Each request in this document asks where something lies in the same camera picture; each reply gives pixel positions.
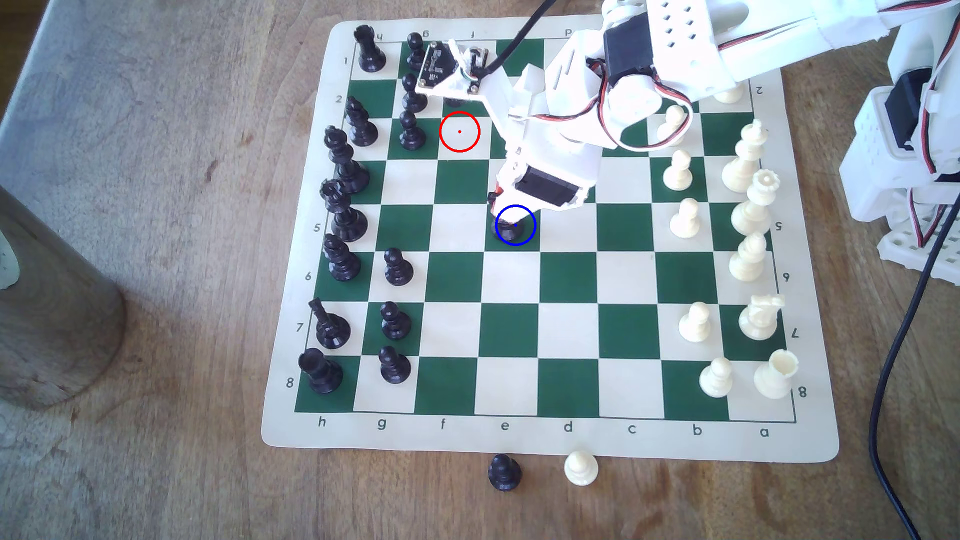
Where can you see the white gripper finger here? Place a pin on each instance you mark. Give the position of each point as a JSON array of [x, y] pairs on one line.
[[511, 178]]

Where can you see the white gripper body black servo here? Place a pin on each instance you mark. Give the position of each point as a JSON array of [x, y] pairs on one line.
[[541, 188]]

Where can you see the black knight chess piece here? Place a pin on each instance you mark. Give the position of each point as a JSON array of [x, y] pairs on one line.
[[514, 231], [331, 330]]

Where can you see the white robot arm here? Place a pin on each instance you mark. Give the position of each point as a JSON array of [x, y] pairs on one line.
[[697, 45]]

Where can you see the black pawn chess piece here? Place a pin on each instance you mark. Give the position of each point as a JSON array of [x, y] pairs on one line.
[[398, 271], [414, 100], [415, 54], [394, 368], [412, 135], [395, 325], [505, 475]]

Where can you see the white pawn chess piece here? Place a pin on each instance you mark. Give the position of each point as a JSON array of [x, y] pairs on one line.
[[677, 177], [581, 469], [673, 124], [695, 327], [717, 381], [685, 223]]

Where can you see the green and cream chess mat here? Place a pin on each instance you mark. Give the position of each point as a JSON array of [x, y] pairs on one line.
[[570, 315]]

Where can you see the black bishop chess piece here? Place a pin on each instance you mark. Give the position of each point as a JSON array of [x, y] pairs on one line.
[[362, 130], [343, 264]]

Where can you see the black queen chess piece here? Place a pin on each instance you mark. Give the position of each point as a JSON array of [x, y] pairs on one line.
[[346, 222]]

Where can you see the white knight chess piece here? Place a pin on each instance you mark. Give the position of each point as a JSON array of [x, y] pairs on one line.
[[759, 321], [729, 95]]

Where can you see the white king chess piece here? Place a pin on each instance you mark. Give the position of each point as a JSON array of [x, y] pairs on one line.
[[741, 171]]

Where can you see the black rook chess piece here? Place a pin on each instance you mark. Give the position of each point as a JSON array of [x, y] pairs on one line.
[[369, 54], [322, 376]]

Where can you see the white queen chess piece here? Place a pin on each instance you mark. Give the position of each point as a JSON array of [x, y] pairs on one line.
[[752, 214]]

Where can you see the white bishop chess piece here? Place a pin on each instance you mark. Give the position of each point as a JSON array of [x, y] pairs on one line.
[[747, 262]]

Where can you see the white rook chess piece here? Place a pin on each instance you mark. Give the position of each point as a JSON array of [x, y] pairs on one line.
[[775, 376]]

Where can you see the grey metal cylinder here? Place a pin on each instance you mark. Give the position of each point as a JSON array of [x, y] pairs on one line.
[[52, 315]]

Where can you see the bare circuit board camera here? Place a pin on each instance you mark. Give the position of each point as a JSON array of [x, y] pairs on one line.
[[444, 66]]

